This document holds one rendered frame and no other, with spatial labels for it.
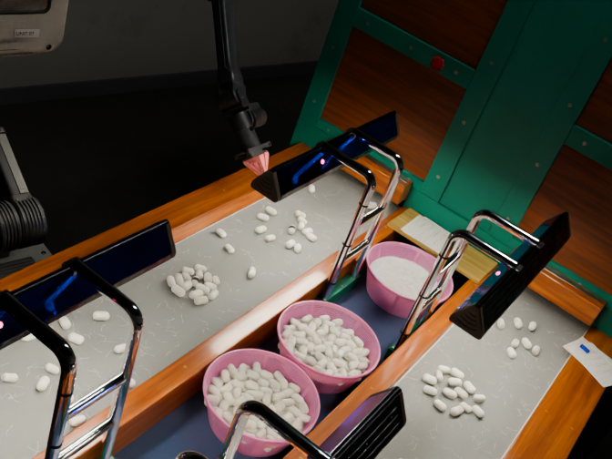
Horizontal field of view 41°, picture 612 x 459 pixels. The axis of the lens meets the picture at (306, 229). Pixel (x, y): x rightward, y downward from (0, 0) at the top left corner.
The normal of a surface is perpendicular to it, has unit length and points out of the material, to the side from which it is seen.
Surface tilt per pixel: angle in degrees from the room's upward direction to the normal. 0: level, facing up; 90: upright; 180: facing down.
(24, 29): 90
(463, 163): 90
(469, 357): 0
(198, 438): 0
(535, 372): 0
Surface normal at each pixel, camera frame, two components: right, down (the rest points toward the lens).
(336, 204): 0.29, -0.78
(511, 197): -0.55, 0.33
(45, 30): 0.63, 0.59
